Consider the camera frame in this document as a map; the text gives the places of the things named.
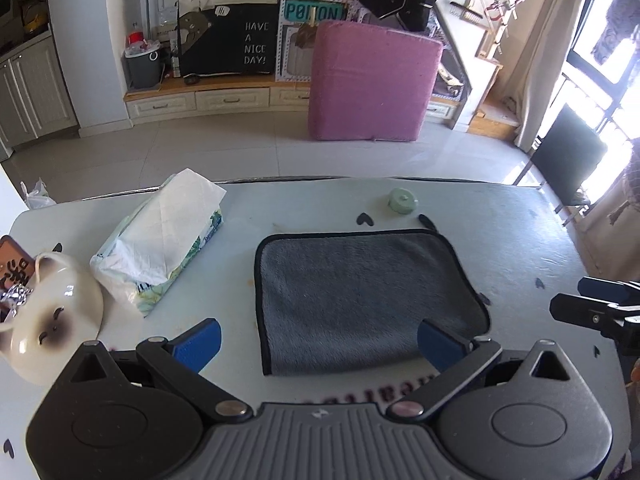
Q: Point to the wooden stepped shelf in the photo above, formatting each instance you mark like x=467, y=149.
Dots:
x=480, y=60

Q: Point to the white cat face mug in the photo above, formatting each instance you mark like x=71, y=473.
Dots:
x=52, y=332

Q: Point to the brown snack packet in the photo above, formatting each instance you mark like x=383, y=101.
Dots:
x=15, y=265

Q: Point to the dark hanging cloth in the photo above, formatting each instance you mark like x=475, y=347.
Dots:
x=612, y=30

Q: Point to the small green round lid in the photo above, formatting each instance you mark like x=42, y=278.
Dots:
x=404, y=201

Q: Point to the grey towel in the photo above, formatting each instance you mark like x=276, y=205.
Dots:
x=350, y=300

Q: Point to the black television cover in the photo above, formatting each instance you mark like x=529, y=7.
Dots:
x=225, y=45

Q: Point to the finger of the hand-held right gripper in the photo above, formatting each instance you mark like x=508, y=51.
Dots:
x=607, y=289
x=580, y=310

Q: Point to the soft tissue pack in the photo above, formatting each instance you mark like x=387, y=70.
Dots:
x=150, y=240

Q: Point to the pink cushion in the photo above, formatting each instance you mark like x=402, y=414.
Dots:
x=370, y=85

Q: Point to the silver foil wrapper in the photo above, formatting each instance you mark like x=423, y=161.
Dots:
x=15, y=300

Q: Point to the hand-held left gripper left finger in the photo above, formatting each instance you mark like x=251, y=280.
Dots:
x=199, y=344

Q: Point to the teal sign poster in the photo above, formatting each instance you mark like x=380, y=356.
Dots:
x=295, y=40

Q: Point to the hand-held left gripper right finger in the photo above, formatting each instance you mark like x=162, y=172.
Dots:
x=436, y=345

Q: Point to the grey trash bin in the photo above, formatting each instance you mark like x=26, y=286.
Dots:
x=142, y=71

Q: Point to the black chair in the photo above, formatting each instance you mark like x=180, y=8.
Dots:
x=567, y=150

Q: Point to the white plastic bag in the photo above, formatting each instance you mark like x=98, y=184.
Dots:
x=37, y=197

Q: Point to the cream low drawer cabinet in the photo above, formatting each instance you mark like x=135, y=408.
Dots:
x=220, y=99

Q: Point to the beige curtain with tassel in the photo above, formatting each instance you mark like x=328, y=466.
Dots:
x=622, y=220

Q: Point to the white tall cabinet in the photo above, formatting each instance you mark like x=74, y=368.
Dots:
x=30, y=90

